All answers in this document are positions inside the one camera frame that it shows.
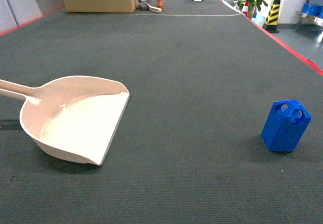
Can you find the beige plastic dustpan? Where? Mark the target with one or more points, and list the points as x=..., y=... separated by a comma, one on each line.
x=72, y=118

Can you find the blue plastic part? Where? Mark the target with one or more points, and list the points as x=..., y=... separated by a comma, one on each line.
x=285, y=125

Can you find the steel shelf rack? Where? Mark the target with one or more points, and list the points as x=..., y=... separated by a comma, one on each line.
x=310, y=15

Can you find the orange can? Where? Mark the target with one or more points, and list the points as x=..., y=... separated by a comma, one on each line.
x=160, y=4

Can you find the red white traffic cone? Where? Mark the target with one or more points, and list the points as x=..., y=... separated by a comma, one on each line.
x=245, y=8

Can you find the yellow black traffic cone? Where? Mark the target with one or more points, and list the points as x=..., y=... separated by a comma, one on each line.
x=271, y=22

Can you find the wooden handled brush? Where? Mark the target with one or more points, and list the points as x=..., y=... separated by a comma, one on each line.
x=154, y=9

